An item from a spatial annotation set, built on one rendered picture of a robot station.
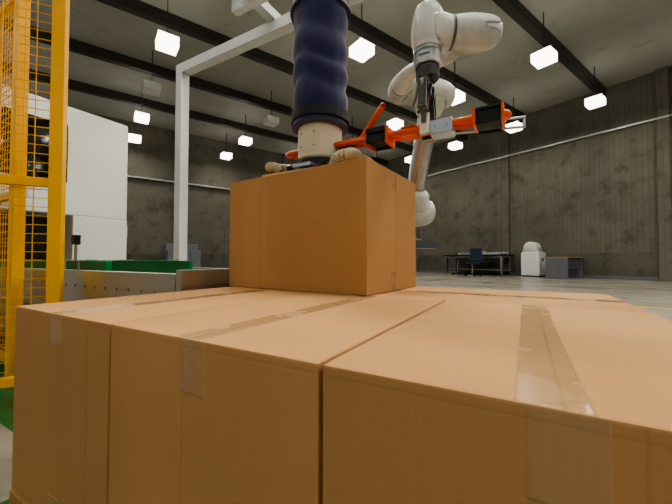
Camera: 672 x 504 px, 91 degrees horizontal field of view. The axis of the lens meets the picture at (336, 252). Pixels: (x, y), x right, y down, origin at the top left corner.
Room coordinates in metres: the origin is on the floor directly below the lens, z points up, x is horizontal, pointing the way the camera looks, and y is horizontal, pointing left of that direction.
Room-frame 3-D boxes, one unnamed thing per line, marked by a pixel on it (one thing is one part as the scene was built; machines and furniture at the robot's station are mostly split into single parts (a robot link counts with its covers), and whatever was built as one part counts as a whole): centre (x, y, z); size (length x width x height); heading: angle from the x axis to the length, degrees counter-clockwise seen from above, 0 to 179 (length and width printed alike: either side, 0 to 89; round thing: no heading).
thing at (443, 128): (1.04, -0.34, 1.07); 0.07 x 0.07 x 0.04; 60
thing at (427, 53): (1.07, -0.30, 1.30); 0.09 x 0.09 x 0.06
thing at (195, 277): (1.46, 0.38, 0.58); 0.70 x 0.03 x 0.06; 150
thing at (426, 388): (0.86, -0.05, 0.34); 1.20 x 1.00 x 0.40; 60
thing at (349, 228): (1.26, 0.05, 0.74); 0.60 x 0.40 x 0.40; 56
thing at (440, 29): (1.07, -0.31, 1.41); 0.13 x 0.11 x 0.16; 89
